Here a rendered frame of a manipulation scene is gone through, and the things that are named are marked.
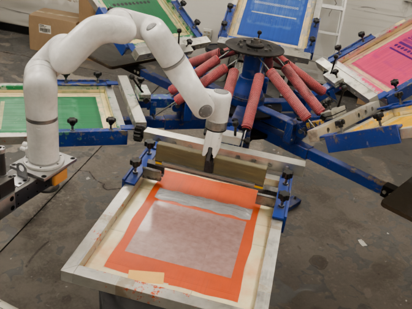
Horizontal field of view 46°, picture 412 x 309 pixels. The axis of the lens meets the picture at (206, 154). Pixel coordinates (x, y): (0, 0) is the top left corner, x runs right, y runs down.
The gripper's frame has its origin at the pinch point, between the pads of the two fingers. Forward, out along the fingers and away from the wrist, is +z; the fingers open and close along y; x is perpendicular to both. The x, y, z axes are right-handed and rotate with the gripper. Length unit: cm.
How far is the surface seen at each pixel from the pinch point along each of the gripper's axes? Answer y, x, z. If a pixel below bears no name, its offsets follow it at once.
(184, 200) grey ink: 5.9, -6.5, 13.6
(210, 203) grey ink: 3.9, 3.0, 13.5
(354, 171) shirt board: -52, 58, 16
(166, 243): 31.3, -5.3, 14.2
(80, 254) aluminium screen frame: 49, -26, 11
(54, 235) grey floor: -64, -97, 110
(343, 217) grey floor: -157, 79, 107
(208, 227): 17.9, 5.7, 14.0
